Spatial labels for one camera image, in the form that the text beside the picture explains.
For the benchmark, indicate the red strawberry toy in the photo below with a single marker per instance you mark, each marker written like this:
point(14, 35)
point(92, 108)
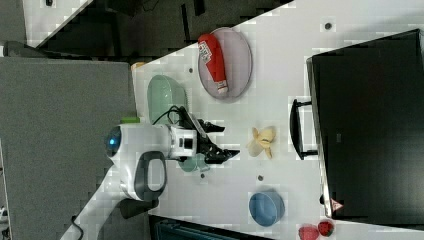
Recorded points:
point(326, 228)

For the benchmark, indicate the red ketchup bottle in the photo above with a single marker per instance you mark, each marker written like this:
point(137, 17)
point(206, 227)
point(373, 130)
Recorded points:
point(211, 54)

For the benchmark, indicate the green mug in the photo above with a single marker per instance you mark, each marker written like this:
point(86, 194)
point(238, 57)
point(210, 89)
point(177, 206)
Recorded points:
point(195, 163)

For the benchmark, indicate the grey oval plate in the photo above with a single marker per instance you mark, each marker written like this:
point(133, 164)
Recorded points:
point(238, 65)

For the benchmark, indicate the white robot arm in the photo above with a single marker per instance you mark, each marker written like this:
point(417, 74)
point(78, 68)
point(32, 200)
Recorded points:
point(139, 152)

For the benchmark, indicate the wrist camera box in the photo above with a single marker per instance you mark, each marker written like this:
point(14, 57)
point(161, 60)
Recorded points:
point(188, 121)

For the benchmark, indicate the blue bowl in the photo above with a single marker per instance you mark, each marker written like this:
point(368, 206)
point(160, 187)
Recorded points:
point(266, 208)

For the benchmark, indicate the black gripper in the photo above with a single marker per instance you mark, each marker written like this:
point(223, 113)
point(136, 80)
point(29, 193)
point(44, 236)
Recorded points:
point(213, 154)

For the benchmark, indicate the yellow plush peeled banana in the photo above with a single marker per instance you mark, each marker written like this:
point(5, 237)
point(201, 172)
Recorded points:
point(261, 142)

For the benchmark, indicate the black oven door handle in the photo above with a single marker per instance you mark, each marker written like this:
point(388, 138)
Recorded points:
point(296, 131)

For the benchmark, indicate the red fruit toy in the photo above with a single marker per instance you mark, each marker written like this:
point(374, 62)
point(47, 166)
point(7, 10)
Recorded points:
point(308, 232)

